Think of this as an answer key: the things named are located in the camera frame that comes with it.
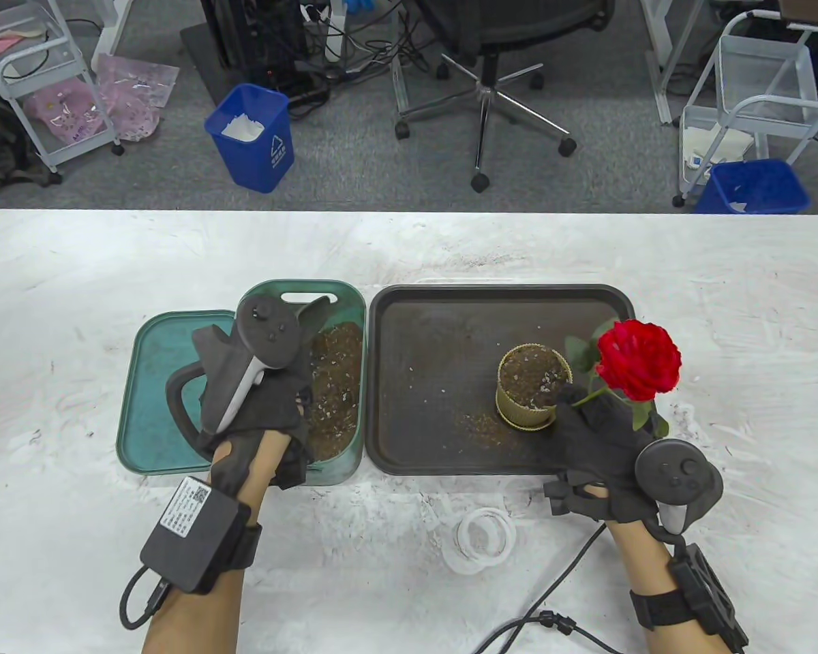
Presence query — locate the teal plastic bin lid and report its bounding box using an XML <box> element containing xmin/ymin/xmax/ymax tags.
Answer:
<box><xmin>116</xmin><ymin>310</ymin><xmax>239</xmax><ymax>476</ymax></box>

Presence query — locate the blue bin with white symbol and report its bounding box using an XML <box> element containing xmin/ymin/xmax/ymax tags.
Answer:
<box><xmin>204</xmin><ymin>83</ymin><xmax>295</xmax><ymax>194</ymax></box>

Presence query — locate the black computer tower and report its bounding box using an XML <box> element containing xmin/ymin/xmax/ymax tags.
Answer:
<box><xmin>201</xmin><ymin>0</ymin><xmax>311</xmax><ymax>89</ymax></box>

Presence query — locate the tangle of black cables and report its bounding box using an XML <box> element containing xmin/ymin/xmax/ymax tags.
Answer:
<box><xmin>245</xmin><ymin>0</ymin><xmax>430</xmax><ymax>116</ymax></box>

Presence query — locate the person's left hand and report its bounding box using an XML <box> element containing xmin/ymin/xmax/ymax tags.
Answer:
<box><xmin>191</xmin><ymin>326</ymin><xmax>314</xmax><ymax>501</ymax></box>

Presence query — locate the white power strip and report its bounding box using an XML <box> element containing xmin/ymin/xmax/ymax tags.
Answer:
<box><xmin>300</xmin><ymin>0</ymin><xmax>348</xmax><ymax>63</ymax></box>

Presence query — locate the black wrist strap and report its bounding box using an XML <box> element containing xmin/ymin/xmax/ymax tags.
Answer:
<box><xmin>222</xmin><ymin>521</ymin><xmax>263</xmax><ymax>572</ymax></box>
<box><xmin>629</xmin><ymin>589</ymin><xmax>686</xmax><ymax>631</ymax></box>

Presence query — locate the white box in cart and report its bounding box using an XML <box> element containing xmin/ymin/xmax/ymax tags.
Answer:
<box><xmin>682</xmin><ymin>123</ymin><xmax>756</xmax><ymax>171</ymax></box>

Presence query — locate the person's right forearm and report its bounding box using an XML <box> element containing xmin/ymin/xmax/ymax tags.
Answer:
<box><xmin>607</xmin><ymin>521</ymin><xmax>693</xmax><ymax>654</ymax></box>

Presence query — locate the black left wrist strap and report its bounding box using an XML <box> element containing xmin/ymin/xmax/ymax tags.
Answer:
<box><xmin>222</xmin><ymin>521</ymin><xmax>263</xmax><ymax>572</ymax></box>

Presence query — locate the person's right hand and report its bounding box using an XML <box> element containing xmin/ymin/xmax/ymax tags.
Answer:
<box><xmin>543</xmin><ymin>385</ymin><xmax>658</xmax><ymax>525</ymax></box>

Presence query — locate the pink plastic bag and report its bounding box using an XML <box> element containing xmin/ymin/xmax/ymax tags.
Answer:
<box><xmin>94</xmin><ymin>54</ymin><xmax>180</xmax><ymax>142</ymax></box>
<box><xmin>24</xmin><ymin>77</ymin><xmax>106</xmax><ymax>144</ymax></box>

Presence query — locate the person's left forearm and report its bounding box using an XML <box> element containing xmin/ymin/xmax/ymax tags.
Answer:
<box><xmin>140</xmin><ymin>433</ymin><xmax>294</xmax><ymax>654</ymax></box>

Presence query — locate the grey and white left controller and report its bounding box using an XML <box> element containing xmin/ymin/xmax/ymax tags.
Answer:
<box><xmin>166</xmin><ymin>298</ymin><xmax>302</xmax><ymax>454</ymax></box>

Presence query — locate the dark grey right controller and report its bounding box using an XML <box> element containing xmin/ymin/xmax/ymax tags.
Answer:
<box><xmin>635</xmin><ymin>439</ymin><xmax>725</xmax><ymax>535</ymax></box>

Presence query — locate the dark brown plastic tray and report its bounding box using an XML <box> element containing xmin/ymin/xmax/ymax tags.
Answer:
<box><xmin>365</xmin><ymin>283</ymin><xmax>640</xmax><ymax>476</ymax></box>

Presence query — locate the green plastic storage bin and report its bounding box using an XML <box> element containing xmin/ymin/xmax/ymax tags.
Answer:
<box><xmin>235</xmin><ymin>279</ymin><xmax>369</xmax><ymax>486</ymax></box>

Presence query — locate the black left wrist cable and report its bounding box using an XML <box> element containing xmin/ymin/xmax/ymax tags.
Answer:
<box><xmin>119</xmin><ymin>565</ymin><xmax>171</xmax><ymax>631</ymax></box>

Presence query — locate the clear round plastic piece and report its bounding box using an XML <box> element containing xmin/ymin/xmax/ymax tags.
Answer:
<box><xmin>501</xmin><ymin>477</ymin><xmax>539</xmax><ymax>515</ymax></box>

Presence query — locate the white desk leg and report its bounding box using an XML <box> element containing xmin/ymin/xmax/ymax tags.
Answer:
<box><xmin>92</xmin><ymin>0</ymin><xmax>151</xmax><ymax>72</ymax></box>
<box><xmin>641</xmin><ymin>0</ymin><xmax>699</xmax><ymax>125</ymax></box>

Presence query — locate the black office chair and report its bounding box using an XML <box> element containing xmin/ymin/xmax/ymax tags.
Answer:
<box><xmin>392</xmin><ymin>0</ymin><xmax>618</xmax><ymax>193</ymax></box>

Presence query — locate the black floor mat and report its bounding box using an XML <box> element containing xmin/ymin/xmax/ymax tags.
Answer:
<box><xmin>179</xmin><ymin>24</ymin><xmax>246</xmax><ymax>106</ymax></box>

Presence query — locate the black right wrist strap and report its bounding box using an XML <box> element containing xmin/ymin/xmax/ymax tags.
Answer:
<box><xmin>629</xmin><ymin>589</ymin><xmax>686</xmax><ymax>631</ymax></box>

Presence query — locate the black labelled wrist box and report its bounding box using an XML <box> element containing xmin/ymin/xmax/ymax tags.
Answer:
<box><xmin>140</xmin><ymin>475</ymin><xmax>253</xmax><ymax>595</ymax></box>

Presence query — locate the plain blue waste bin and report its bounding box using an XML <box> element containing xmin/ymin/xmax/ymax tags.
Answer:
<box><xmin>694</xmin><ymin>159</ymin><xmax>811</xmax><ymax>215</ymax></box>

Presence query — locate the black lattice wrist mount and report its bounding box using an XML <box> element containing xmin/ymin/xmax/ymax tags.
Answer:
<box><xmin>671</xmin><ymin>545</ymin><xmax>751</xmax><ymax>654</ymax></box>

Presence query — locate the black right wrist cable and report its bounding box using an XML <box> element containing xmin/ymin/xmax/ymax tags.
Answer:
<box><xmin>474</xmin><ymin>525</ymin><xmax>645</xmax><ymax>654</ymax></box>

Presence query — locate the yellow ribbed flower pot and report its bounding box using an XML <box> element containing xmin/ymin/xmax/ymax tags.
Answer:
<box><xmin>496</xmin><ymin>344</ymin><xmax>573</xmax><ymax>430</ymax></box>

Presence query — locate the white rolling cart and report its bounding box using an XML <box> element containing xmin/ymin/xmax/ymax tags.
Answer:
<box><xmin>0</xmin><ymin>0</ymin><xmax>125</xmax><ymax>186</ymax></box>
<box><xmin>673</xmin><ymin>10</ymin><xmax>818</xmax><ymax>208</ymax></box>

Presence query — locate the brown potting mix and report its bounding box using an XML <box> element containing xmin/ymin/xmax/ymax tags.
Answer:
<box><xmin>503</xmin><ymin>349</ymin><xmax>568</xmax><ymax>408</ymax></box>
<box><xmin>305</xmin><ymin>324</ymin><xmax>363</xmax><ymax>464</ymax></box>
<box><xmin>453</xmin><ymin>409</ymin><xmax>526</xmax><ymax>447</ymax></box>

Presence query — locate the red artificial rose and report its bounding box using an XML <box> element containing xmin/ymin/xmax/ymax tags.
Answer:
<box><xmin>562</xmin><ymin>319</ymin><xmax>682</xmax><ymax>440</ymax></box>

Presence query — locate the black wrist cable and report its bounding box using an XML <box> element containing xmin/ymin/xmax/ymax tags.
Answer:
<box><xmin>119</xmin><ymin>565</ymin><xmax>171</xmax><ymax>631</ymax></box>
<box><xmin>474</xmin><ymin>525</ymin><xmax>645</xmax><ymax>654</ymax></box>

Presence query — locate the aluminium rail piece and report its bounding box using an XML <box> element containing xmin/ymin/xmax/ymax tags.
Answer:
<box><xmin>391</xmin><ymin>48</ymin><xmax>411</xmax><ymax>115</ymax></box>

